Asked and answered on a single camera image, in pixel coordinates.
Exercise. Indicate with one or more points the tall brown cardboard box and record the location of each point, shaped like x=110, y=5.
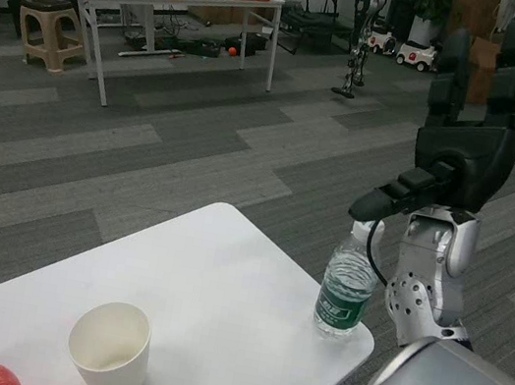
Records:
x=474, y=11

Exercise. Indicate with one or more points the black bag on floor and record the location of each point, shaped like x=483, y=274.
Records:
x=248, y=46

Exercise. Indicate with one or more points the small orange ball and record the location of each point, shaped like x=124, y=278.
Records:
x=233, y=51

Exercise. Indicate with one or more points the white toy car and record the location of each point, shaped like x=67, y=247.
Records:
x=382, y=44
x=416, y=57

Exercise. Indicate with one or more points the hanging silver humanoid robot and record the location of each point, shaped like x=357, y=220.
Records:
x=362, y=36

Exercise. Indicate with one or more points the beige plastic stool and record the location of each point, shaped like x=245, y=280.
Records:
x=43, y=20

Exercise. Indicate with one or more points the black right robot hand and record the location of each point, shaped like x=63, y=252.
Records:
x=472, y=160

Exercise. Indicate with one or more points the white paper cup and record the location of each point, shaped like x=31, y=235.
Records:
x=105, y=375

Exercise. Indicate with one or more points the black folding bench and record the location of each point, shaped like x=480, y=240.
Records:
x=317, y=26

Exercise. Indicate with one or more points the clear water bottle green label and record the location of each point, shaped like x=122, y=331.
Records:
x=341, y=297

